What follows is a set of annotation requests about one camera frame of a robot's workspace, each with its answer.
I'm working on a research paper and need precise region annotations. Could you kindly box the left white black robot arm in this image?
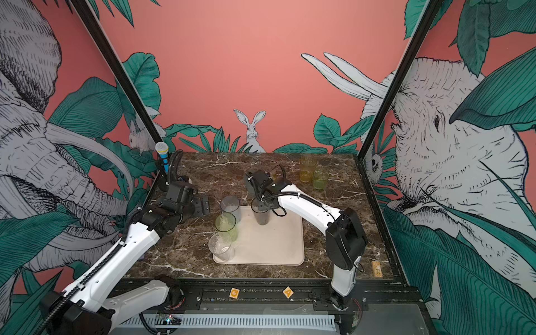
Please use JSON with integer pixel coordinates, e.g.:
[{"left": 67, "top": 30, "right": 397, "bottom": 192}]
[{"left": 35, "top": 195, "right": 210, "bottom": 334}]

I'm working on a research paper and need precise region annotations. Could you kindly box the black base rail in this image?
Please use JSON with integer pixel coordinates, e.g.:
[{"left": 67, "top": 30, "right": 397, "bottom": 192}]
[{"left": 156, "top": 275, "right": 423, "bottom": 314}]

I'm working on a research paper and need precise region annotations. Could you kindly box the white ventilated strip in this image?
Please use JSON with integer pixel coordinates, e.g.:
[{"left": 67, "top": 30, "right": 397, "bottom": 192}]
[{"left": 144, "top": 314, "right": 338, "bottom": 331}]

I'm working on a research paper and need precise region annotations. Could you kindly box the dark smoky tall glass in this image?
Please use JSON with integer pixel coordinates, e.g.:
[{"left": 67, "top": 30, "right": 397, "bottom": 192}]
[{"left": 251, "top": 199, "right": 270, "bottom": 226}]

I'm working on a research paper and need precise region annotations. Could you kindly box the right black frame post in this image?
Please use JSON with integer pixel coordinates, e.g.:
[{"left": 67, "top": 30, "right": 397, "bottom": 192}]
[{"left": 357, "top": 0, "right": 443, "bottom": 163}]

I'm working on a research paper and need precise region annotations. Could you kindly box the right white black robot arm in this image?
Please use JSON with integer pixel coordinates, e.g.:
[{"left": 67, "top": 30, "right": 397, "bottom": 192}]
[{"left": 244, "top": 175, "right": 368, "bottom": 310}]

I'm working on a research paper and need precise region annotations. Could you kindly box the light green translucent glass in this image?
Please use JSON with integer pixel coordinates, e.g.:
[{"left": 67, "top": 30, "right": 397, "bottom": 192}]
[{"left": 215, "top": 212, "right": 238, "bottom": 241}]

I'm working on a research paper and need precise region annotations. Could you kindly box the orange square tag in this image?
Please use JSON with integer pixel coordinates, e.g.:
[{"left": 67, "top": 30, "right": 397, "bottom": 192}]
[{"left": 229, "top": 288, "right": 240, "bottom": 300}]

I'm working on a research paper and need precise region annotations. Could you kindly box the clear tall glass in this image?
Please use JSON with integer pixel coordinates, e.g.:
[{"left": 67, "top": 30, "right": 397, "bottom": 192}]
[{"left": 208, "top": 233, "right": 234, "bottom": 262}]

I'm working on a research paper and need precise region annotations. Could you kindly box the left black frame post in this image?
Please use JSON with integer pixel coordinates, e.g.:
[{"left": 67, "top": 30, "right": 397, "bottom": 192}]
[{"left": 71, "top": 0, "right": 163, "bottom": 142}]

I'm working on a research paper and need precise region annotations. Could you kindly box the orange diamond tag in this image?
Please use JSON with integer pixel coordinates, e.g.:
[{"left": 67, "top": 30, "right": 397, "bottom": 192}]
[{"left": 283, "top": 286, "right": 294, "bottom": 300}]

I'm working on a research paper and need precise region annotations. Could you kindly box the yellow tall glass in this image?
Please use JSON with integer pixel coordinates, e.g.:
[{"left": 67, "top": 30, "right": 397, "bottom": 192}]
[{"left": 300, "top": 154, "right": 317, "bottom": 183}]

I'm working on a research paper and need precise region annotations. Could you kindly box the beige rectangular tray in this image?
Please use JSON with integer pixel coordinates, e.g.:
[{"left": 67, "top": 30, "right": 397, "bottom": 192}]
[{"left": 213, "top": 206, "right": 305, "bottom": 266}]

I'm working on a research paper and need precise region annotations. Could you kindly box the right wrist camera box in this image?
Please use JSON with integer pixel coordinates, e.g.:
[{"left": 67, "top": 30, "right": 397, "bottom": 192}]
[{"left": 244, "top": 170, "right": 274, "bottom": 189}]

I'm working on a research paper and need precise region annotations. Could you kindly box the toy microphone on black stand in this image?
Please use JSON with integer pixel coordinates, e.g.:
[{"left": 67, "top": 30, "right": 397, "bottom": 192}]
[{"left": 155, "top": 141, "right": 170, "bottom": 176}]

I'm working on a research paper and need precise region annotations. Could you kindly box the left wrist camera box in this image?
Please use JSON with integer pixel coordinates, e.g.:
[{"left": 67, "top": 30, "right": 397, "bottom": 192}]
[{"left": 161, "top": 181, "right": 197, "bottom": 212}]

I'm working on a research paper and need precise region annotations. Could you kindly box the small tan block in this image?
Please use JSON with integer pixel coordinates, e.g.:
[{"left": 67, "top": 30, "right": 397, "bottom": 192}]
[{"left": 371, "top": 261, "right": 383, "bottom": 279}]

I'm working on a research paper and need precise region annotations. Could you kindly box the grey-blue translucent glass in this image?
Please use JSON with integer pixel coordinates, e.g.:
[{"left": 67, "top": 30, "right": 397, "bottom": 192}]
[{"left": 220, "top": 195, "right": 241, "bottom": 223}]

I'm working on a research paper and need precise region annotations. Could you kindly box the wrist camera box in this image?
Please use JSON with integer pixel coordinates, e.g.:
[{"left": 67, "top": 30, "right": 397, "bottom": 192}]
[
  {"left": 161, "top": 181, "right": 197, "bottom": 212},
  {"left": 244, "top": 170, "right": 274, "bottom": 189}
]

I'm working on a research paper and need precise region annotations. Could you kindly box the black frame post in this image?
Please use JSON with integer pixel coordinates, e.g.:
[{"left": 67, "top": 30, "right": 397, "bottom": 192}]
[
  {"left": 357, "top": 0, "right": 443, "bottom": 163},
  {"left": 71, "top": 0, "right": 163, "bottom": 142}
]

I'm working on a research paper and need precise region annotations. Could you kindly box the green short glass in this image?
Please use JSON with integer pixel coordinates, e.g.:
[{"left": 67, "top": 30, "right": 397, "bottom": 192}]
[{"left": 311, "top": 166, "right": 329, "bottom": 190}]

